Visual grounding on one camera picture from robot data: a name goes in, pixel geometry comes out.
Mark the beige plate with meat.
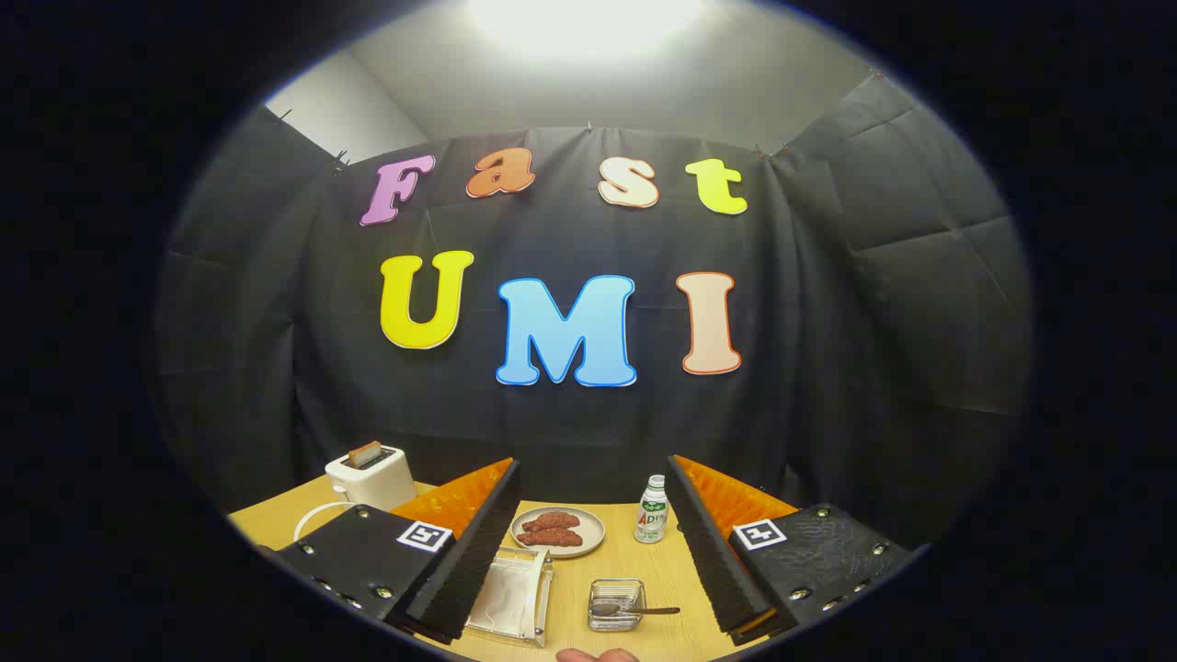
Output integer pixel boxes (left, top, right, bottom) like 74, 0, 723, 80
510, 506, 607, 559

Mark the white wire dish rack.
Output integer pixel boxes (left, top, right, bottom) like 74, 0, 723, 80
292, 502, 555, 649

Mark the spoon with wooden handle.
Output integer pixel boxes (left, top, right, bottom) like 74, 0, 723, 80
591, 600, 681, 619

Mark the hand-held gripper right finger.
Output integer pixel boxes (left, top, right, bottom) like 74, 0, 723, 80
665, 454, 921, 645

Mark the bright ceiling light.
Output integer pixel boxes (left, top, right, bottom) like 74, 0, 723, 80
464, 0, 709, 58

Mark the white toaster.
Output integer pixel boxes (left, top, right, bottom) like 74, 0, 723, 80
325, 444, 419, 512

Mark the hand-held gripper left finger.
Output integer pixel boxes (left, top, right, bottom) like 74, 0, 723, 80
274, 457, 522, 645

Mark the white drink bottle green label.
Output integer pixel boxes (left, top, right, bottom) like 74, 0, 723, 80
634, 474, 670, 544

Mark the metal wire basket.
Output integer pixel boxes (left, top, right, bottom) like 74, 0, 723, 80
588, 578, 646, 633

